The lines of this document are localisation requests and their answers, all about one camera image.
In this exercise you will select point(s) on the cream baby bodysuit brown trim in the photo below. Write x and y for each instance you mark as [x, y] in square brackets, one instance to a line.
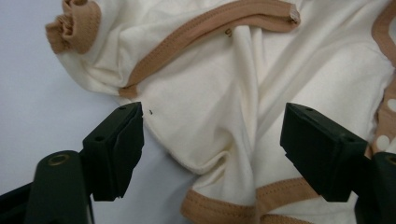
[202, 109]

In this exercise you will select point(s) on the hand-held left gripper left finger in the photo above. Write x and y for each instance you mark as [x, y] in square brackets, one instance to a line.
[112, 155]

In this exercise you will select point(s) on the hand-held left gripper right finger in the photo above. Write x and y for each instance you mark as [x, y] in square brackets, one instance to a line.
[323, 155]

